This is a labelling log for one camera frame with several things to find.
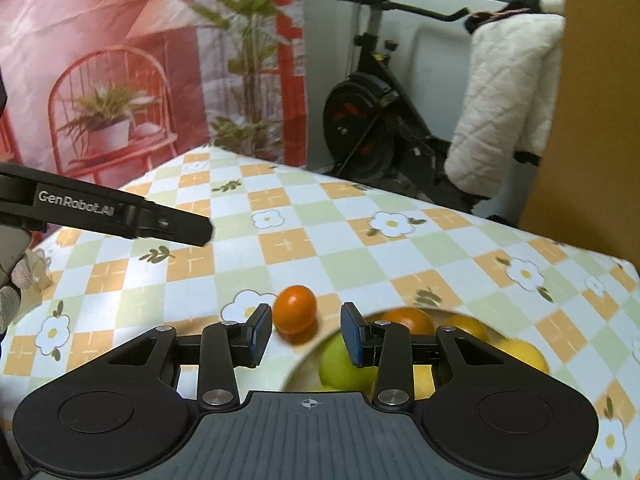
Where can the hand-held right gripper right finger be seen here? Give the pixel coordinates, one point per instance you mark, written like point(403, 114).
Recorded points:
point(354, 335)

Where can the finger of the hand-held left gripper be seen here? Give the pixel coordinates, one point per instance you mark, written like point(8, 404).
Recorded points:
point(185, 225)

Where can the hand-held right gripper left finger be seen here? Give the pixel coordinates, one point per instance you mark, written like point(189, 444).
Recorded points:
point(260, 335)

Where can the small glossy orange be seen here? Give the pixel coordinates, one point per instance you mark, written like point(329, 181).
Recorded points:
point(295, 307)

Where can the white plate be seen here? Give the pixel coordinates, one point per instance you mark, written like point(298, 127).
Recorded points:
point(300, 377)

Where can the yellow lemon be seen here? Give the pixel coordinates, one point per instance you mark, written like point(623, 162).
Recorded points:
point(467, 329)
point(525, 355)

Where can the person's left hand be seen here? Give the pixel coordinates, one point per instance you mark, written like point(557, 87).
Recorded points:
point(30, 270)

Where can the checkered floral tablecloth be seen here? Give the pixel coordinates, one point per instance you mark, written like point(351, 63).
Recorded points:
point(350, 240)

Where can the printed backdrop cloth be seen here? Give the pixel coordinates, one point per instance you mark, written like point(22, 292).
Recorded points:
point(100, 20)

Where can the black exercise bike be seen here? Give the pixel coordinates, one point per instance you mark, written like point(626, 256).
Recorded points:
point(360, 115)

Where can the white quilted jacket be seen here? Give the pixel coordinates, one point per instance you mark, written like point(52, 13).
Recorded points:
point(505, 100)

